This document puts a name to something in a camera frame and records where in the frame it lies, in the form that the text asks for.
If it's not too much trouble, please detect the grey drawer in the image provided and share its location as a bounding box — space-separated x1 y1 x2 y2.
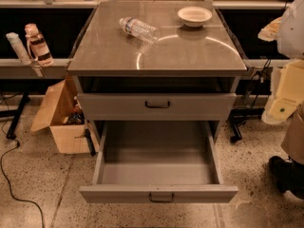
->
77 93 236 121
80 121 238 203

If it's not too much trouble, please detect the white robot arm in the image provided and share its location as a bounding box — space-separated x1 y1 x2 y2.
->
257 0 304 59

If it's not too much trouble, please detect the tan robot base cover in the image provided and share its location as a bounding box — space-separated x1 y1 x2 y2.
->
281 103 304 164

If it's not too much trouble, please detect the grey drawer cabinet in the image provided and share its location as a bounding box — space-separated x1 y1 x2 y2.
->
68 1 246 136

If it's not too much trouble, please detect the grey top drawer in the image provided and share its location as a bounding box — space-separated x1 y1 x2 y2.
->
77 93 236 121

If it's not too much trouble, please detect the white bowl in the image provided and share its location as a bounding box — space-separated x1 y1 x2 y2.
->
178 7 212 28

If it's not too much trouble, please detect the black table leg right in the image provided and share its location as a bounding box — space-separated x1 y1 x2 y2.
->
228 107 264 143

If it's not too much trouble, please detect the black table leg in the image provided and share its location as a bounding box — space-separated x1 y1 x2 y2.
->
228 107 264 143
6 91 29 140

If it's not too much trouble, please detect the clear plastic water bottle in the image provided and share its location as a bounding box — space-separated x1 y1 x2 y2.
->
119 17 159 44

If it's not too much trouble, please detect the cardboard box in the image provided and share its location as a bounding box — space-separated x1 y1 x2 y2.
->
30 78 90 154

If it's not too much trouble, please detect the pink brown striped bottle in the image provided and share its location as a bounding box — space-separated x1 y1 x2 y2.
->
25 23 53 67

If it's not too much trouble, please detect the white cylindrical bottle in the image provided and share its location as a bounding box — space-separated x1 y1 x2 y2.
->
6 32 31 66

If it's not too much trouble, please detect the black table leg left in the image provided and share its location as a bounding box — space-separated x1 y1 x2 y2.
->
6 91 29 140

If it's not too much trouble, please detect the black floor cable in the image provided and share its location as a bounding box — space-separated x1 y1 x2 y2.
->
0 92 46 228

